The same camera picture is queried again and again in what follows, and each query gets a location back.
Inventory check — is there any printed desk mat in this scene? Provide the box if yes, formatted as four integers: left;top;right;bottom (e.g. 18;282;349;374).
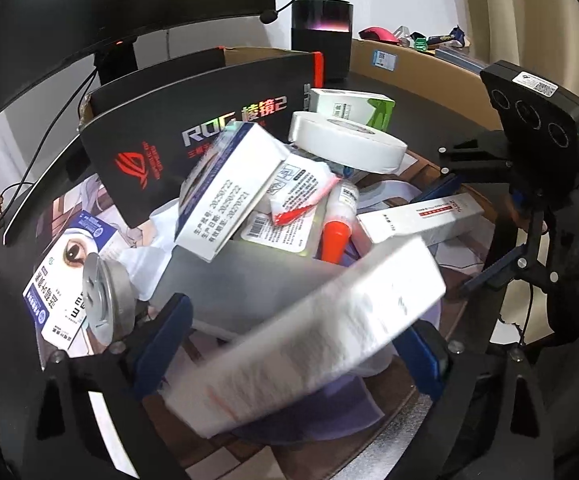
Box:
34;150;500;480

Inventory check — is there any red computer mouse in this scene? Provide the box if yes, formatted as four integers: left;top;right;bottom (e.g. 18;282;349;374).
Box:
358;26;400;43

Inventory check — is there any black and red cardboard box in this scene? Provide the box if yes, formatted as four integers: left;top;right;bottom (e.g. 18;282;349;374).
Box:
77;47;326;228

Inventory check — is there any black curved monitor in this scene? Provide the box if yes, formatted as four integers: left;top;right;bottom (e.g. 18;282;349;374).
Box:
0;0;290;246

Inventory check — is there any white tape roll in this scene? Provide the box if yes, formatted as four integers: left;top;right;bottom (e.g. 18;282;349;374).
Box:
288;110;409;175

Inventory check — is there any brown cardboard carton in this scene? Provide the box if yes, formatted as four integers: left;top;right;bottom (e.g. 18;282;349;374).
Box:
352;37;500;131

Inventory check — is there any frosted plastic sheet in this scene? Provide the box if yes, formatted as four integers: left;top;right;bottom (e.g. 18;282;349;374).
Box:
147;237;350;341

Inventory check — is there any white red-zip packet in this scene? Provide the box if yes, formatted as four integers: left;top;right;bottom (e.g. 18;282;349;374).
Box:
264;152;343;226

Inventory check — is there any black cable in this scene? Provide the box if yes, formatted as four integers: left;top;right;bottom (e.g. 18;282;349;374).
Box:
4;67;100;201

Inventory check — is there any dark printed packet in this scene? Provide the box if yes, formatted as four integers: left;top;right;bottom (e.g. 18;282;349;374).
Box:
427;25;467;46

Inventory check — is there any yellow-green labelled plastic case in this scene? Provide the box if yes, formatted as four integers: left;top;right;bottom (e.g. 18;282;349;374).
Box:
240;205;320;256

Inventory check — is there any orange-capped white bottle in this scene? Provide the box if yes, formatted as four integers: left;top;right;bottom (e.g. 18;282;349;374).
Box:
319;180;365;266

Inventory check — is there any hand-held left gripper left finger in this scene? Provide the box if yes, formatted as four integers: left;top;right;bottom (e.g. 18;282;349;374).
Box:
37;294;194;480

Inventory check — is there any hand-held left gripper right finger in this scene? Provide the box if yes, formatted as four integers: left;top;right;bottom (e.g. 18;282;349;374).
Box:
393;319;553;480

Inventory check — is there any white long carton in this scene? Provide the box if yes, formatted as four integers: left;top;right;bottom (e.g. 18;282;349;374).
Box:
162;235;447;438

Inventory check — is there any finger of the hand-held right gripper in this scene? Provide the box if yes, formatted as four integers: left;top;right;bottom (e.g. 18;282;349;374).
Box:
419;130;515;208
459;242;563;296

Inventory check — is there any silver round metal tin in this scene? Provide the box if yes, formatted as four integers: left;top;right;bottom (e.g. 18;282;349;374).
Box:
80;252;135;347

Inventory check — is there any green and white box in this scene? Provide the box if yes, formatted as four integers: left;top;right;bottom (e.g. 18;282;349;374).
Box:
308;87;397;131

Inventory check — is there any person's right hand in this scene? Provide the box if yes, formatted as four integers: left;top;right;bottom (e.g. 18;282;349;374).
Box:
504;192;533;233

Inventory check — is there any blue grey book stack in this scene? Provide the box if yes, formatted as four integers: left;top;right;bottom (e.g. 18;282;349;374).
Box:
434;45;485;71

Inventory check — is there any black cylindrical speaker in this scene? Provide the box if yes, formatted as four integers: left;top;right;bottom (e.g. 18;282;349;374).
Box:
290;0;354;83

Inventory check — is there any blue white eye-print box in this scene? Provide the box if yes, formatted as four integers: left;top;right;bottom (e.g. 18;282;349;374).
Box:
174;122;293;263
22;210;120;361

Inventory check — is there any small white plastic blister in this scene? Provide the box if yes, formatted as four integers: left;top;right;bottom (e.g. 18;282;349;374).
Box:
114;197;190;306

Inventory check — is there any white red-print tube carton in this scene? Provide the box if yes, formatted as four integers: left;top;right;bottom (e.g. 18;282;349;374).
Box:
357;192;487;248

